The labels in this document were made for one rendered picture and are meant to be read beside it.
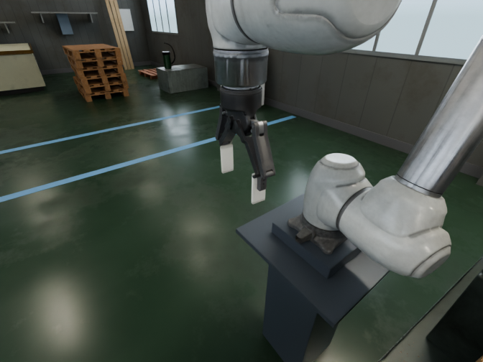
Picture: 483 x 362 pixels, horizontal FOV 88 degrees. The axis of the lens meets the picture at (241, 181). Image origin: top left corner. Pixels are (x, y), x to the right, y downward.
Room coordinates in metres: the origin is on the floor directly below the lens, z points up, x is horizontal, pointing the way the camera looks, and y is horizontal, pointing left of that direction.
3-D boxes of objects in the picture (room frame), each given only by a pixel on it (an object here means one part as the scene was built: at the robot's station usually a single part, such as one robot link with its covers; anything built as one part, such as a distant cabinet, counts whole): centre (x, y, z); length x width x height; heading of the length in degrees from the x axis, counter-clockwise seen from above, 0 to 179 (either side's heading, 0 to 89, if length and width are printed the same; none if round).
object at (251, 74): (0.46, 0.00, 1.34); 0.09 x 0.09 x 0.06
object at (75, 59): (5.83, 3.12, 0.47); 1.30 x 0.90 x 0.93; 37
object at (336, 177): (0.63, -0.29, 0.97); 0.18 x 0.16 x 0.22; 27
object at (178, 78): (6.36, 1.44, 0.48); 1.00 x 0.81 x 0.96; 127
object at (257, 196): (0.40, -0.03, 1.14); 0.03 x 0.01 x 0.07; 120
